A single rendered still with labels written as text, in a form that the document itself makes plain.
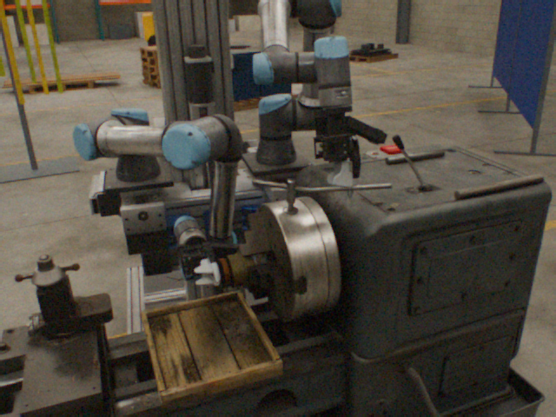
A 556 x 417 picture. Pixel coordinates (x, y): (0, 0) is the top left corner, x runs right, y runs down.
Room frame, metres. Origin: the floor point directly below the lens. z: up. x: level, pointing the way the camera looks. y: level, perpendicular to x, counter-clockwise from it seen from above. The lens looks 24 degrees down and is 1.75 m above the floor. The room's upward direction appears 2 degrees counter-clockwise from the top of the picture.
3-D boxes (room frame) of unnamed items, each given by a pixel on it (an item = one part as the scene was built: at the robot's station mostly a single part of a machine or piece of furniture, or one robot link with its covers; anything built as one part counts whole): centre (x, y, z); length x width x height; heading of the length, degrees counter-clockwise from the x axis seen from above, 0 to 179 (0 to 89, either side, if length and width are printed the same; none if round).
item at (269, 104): (1.80, 0.01, 1.33); 0.13 x 0.12 x 0.14; 90
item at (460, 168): (1.35, -0.39, 1.06); 0.59 x 0.48 x 0.39; 111
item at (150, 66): (10.65, 2.03, 0.36); 1.26 x 0.86 x 0.73; 124
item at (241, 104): (8.44, 0.38, 0.39); 1.20 x 0.80 x 0.79; 121
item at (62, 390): (1.00, 0.55, 0.95); 0.43 x 0.17 x 0.05; 21
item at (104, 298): (1.07, 0.54, 0.99); 0.20 x 0.10 x 0.05; 111
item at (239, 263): (1.14, 0.12, 1.08); 0.09 x 0.09 x 0.09; 21
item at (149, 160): (1.67, 0.49, 1.21); 0.15 x 0.15 x 0.10
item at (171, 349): (1.11, 0.21, 0.89); 0.36 x 0.30 x 0.04; 21
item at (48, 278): (1.06, 0.57, 1.13); 0.08 x 0.08 x 0.03
